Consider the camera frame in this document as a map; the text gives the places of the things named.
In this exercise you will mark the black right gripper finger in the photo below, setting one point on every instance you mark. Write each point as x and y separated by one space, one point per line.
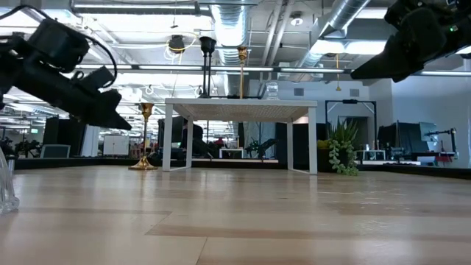
395 60

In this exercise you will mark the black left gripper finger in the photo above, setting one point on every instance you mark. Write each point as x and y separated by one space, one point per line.
105 110

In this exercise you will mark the tall gold candlestick holder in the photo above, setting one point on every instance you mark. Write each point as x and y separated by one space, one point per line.
143 164
241 51

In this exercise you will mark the clear ribbed glass candle holder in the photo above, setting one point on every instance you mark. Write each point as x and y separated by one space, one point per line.
272 90
7 202

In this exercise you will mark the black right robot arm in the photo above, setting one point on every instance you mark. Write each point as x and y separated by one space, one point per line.
461 22

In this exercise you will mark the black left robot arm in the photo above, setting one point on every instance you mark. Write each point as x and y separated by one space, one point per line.
7 73

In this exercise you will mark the black jointed desk arm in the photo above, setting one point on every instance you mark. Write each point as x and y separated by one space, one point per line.
453 131

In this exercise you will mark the black background robot arm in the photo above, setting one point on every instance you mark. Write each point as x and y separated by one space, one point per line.
263 145

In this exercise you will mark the white building column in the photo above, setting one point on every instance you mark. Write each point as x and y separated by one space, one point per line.
92 143

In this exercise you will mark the rectangular ceiling light panel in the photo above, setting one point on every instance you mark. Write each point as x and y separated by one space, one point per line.
349 48

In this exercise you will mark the black room partition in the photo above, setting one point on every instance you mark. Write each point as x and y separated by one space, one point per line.
64 138

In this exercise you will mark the small background monitor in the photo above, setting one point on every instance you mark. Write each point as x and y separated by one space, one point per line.
55 151

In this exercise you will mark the black fabric backdrop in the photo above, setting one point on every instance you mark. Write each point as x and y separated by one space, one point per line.
401 138

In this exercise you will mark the long ceiling light bar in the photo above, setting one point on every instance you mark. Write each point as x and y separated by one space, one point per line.
294 70

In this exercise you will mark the round ceiling sensor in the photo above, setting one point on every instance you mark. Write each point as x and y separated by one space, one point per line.
296 20

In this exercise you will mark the green potted succulent plant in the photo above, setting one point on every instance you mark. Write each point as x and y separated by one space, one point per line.
344 162

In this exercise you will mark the white perforated metal shelf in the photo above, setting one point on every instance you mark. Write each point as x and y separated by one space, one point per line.
239 102

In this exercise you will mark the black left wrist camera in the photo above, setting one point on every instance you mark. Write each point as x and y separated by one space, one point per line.
59 44

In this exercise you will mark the black aluminium table frame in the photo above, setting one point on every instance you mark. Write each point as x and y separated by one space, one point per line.
73 163

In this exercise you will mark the black background frame stand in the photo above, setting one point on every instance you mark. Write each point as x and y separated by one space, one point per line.
349 101

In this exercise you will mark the silver spiral ventilation duct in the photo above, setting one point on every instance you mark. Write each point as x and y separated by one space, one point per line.
230 22
346 11

